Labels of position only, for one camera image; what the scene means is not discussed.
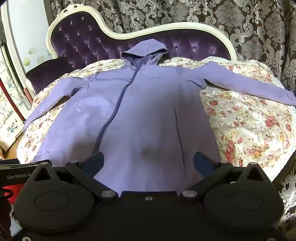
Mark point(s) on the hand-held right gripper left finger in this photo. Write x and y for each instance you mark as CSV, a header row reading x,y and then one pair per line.
x,y
92,162

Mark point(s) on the floral quilted blanket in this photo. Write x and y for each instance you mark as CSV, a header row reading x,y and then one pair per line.
x,y
242,115

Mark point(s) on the white panel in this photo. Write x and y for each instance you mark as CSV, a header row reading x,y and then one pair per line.
x,y
13,58

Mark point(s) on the white cartoon printed box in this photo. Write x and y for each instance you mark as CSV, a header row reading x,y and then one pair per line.
x,y
9,129

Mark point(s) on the purple hooded jacket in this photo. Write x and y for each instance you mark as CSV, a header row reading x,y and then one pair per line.
x,y
143,104

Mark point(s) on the brown damask curtain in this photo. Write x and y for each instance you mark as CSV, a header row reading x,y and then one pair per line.
x,y
208,14

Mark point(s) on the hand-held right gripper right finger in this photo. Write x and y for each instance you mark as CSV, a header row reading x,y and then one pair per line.
x,y
202,162

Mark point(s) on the purple tufted headboard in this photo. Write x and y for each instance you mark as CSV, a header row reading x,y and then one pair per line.
x,y
92,44

